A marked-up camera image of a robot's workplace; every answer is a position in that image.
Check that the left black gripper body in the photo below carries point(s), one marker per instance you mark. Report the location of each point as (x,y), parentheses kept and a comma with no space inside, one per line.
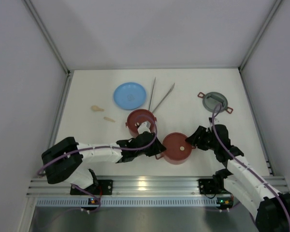
(151,145)

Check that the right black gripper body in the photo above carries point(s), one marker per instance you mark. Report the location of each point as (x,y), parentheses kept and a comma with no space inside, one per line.
(200,139)

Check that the red lid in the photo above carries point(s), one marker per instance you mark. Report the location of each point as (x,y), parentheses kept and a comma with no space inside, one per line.
(140,112)
(175,139)

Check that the long metal tongs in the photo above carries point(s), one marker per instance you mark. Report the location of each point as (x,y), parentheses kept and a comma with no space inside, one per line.
(157,97)

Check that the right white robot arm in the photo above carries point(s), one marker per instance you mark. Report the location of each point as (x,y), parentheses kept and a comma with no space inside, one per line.
(269,208)

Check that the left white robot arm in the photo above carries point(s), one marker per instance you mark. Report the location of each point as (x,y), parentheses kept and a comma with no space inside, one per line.
(72,162)

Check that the blue plate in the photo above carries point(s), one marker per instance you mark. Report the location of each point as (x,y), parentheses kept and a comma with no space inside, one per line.
(129,96)

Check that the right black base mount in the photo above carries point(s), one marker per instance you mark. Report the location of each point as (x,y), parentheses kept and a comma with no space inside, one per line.
(207,186)

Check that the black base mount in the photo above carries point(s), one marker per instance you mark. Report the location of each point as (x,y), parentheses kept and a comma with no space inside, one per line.
(104,187)
(207,186)

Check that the grey lid with handle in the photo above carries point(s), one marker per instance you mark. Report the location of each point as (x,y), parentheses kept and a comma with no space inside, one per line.
(212,99)

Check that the perforated cable duct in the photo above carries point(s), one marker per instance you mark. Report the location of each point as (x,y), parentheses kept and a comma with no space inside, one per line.
(135,202)

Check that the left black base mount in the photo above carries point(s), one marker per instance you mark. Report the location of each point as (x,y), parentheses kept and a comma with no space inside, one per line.
(104,187)

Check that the aluminium front rail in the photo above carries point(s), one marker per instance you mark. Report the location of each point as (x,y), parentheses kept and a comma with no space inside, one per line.
(128,186)

